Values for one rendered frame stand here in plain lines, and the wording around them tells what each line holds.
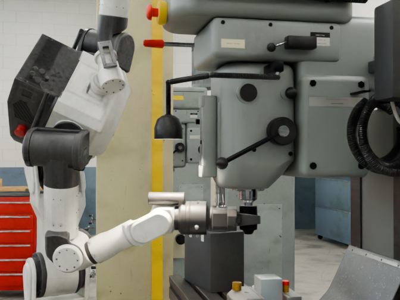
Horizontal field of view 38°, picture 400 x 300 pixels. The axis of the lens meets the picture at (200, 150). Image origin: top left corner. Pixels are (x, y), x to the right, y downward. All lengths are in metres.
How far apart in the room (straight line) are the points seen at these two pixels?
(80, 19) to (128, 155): 7.67
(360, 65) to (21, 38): 9.43
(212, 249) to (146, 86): 1.57
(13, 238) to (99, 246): 4.47
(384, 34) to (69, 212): 0.88
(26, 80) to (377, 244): 1.05
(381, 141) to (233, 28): 0.53
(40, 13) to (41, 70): 9.15
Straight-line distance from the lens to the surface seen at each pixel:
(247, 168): 1.44
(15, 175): 10.51
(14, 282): 6.09
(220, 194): 1.89
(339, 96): 1.50
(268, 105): 1.45
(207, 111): 1.49
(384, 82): 1.31
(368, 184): 1.72
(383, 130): 1.65
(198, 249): 1.93
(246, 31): 1.44
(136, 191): 3.21
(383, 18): 1.34
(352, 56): 1.54
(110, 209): 3.21
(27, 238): 5.99
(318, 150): 1.47
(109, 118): 1.61
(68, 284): 1.94
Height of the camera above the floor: 1.39
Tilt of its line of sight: 1 degrees up
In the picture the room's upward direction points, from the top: straight up
